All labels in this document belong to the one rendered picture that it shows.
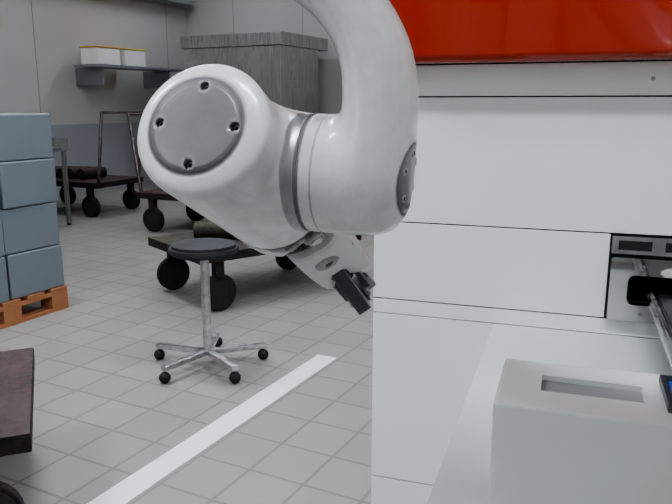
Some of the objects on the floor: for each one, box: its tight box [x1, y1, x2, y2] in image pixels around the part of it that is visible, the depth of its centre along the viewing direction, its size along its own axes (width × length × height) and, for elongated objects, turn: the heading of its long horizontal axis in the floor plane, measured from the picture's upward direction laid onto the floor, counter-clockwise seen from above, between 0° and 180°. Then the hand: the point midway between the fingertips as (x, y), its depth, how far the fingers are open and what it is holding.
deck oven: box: [180, 31, 328, 113], centre depth 959 cm, size 158×121×203 cm
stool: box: [154, 238, 269, 384], centre depth 308 cm, size 51×53×56 cm
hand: (336, 252), depth 70 cm, fingers open, 8 cm apart
